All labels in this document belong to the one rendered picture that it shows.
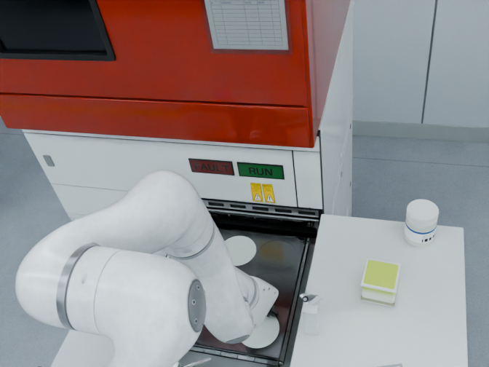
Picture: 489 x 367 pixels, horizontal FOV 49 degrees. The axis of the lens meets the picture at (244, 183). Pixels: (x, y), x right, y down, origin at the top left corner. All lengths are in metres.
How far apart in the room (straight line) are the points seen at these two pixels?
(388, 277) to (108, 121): 0.74
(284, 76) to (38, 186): 2.43
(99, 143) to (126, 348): 0.94
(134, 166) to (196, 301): 0.92
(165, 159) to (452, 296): 0.77
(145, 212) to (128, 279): 0.11
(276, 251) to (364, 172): 1.56
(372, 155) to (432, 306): 1.84
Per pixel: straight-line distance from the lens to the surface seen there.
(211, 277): 0.91
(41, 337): 2.63
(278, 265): 1.39
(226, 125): 1.20
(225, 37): 1.07
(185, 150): 1.37
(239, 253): 1.43
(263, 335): 1.29
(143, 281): 0.59
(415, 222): 1.29
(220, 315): 0.95
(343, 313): 1.23
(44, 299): 0.65
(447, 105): 3.01
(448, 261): 1.33
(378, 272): 1.21
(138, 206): 0.68
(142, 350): 0.60
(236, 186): 1.41
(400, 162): 2.98
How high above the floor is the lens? 2.01
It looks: 44 degrees down
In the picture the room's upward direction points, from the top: 11 degrees counter-clockwise
